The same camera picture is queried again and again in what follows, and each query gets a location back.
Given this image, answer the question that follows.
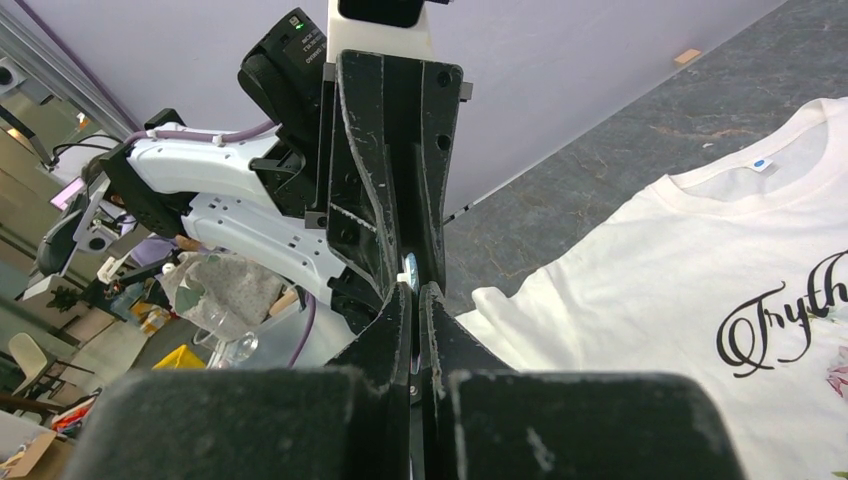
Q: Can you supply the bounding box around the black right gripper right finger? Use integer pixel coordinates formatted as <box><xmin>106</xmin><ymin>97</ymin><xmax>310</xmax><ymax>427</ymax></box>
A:
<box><xmin>418</xmin><ymin>282</ymin><xmax>507</xmax><ymax>479</ymax></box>

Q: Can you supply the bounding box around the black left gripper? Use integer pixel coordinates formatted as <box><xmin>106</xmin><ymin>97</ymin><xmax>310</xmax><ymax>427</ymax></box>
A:
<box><xmin>316</xmin><ymin>49</ymin><xmax>473</xmax><ymax>299</ymax></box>

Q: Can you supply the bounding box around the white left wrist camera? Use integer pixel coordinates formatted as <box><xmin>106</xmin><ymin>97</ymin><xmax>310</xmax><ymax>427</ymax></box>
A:
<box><xmin>326</xmin><ymin>1</ymin><xmax>436</xmax><ymax>64</ymax></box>

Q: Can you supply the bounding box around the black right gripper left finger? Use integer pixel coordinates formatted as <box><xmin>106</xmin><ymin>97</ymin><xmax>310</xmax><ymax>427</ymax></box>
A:
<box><xmin>329</xmin><ymin>282</ymin><xmax>413</xmax><ymax>479</ymax></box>

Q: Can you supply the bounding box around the white floral t-shirt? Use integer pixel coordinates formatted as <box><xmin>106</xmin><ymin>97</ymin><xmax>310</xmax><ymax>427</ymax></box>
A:
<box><xmin>459</xmin><ymin>98</ymin><xmax>847</xmax><ymax>479</ymax></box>

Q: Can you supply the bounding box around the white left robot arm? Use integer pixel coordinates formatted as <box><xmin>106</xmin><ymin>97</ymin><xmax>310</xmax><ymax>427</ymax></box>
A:
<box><xmin>99</xmin><ymin>1</ymin><xmax>472</xmax><ymax>322</ymax></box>

